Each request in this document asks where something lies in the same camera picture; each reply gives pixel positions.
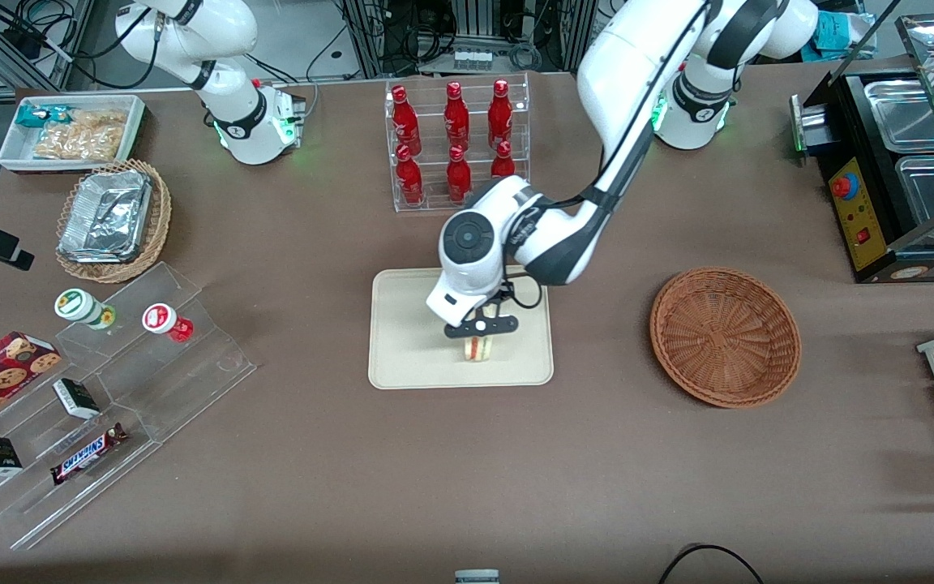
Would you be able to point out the triangle sandwich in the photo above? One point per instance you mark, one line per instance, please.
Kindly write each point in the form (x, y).
(479, 350)

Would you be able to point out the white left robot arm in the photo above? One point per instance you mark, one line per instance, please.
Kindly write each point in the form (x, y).
(637, 81)

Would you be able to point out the beige plastic tray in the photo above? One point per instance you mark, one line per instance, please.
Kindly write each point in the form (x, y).
(410, 349)

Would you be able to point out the brown round wicker basket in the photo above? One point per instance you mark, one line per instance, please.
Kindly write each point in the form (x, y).
(722, 337)

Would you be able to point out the light wicker basket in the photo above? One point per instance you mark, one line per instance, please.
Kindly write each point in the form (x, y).
(155, 235)

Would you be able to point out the clear acrylic bottle rack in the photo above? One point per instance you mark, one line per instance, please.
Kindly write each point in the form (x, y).
(434, 199)

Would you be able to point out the red drink bottle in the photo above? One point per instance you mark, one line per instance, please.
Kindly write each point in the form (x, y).
(405, 118)
(458, 174)
(503, 162)
(500, 109)
(456, 113)
(409, 177)

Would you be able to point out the grey white capped object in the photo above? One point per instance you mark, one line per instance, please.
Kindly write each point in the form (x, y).
(477, 577)

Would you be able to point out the clear acrylic stepped display stand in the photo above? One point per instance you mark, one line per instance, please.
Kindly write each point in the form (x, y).
(183, 381)

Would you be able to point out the red lid small jar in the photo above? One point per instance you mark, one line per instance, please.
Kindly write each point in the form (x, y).
(160, 319)

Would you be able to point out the aluminium foil container stack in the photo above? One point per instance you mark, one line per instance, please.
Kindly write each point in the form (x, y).
(102, 215)

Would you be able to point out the black food warmer appliance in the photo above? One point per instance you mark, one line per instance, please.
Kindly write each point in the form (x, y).
(864, 211)

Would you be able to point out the green sunflower lid jar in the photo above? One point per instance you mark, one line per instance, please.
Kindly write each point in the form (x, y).
(74, 304)

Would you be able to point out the black box with white label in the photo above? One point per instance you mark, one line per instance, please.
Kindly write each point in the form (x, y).
(76, 399)

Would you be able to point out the Snickers chocolate bar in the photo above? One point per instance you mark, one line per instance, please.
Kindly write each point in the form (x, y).
(87, 454)

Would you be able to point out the clear bag of crackers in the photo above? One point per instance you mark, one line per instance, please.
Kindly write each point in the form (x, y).
(86, 138)

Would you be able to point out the teal paper package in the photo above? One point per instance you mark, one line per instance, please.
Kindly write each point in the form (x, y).
(840, 32)

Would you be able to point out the teal snack packet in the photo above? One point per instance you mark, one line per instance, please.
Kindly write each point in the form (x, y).
(37, 115)

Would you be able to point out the white rectangular bin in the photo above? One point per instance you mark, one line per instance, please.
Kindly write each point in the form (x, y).
(13, 154)

